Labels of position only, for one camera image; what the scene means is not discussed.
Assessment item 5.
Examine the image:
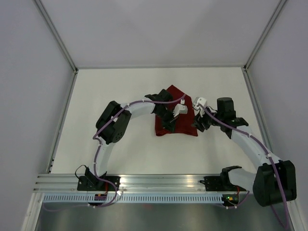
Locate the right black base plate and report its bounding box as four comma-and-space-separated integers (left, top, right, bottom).
198, 175, 247, 192

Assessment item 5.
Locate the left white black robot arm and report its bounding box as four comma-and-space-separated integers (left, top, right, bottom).
78, 89, 185, 191

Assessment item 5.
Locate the white slotted cable duct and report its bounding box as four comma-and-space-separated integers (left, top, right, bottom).
43, 193, 223, 204

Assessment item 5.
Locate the aluminium side rail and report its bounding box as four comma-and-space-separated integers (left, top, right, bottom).
44, 69, 78, 174
241, 67, 279, 162

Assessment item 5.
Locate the dark red cloth napkin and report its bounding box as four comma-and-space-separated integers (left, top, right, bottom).
155, 95, 198, 137

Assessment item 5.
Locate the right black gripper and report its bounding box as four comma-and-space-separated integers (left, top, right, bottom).
191, 105, 223, 132

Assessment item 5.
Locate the right aluminium side rail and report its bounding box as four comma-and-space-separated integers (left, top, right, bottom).
241, 67, 279, 162

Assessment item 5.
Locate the right aluminium frame post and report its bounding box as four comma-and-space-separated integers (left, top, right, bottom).
243, 0, 288, 72

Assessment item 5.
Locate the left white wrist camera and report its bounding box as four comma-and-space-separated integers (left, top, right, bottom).
173, 99, 188, 118

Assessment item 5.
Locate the left aluminium side rail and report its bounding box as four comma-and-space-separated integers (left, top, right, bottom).
44, 69, 78, 174

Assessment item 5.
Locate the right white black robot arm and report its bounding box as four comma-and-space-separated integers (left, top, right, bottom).
192, 97, 297, 207

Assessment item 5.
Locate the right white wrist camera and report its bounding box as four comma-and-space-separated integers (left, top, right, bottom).
192, 97, 207, 117

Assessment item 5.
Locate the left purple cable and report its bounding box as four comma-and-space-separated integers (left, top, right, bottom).
43, 95, 186, 212

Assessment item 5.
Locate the left aluminium frame post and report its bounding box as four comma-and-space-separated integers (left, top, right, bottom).
33, 0, 78, 74

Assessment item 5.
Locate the front aluminium rail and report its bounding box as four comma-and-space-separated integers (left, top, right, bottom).
33, 173, 295, 193

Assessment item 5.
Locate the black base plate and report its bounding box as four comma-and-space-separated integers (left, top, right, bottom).
77, 175, 120, 192
198, 175, 247, 192

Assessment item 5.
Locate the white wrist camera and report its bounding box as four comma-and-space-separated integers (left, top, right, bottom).
173, 99, 188, 118
192, 97, 207, 117

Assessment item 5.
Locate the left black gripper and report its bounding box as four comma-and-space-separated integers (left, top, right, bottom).
154, 108, 179, 134

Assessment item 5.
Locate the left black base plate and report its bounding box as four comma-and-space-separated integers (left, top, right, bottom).
77, 175, 120, 192

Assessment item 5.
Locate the aluminium frame post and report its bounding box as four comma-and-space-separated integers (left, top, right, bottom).
243, 0, 288, 72
33, 0, 78, 74

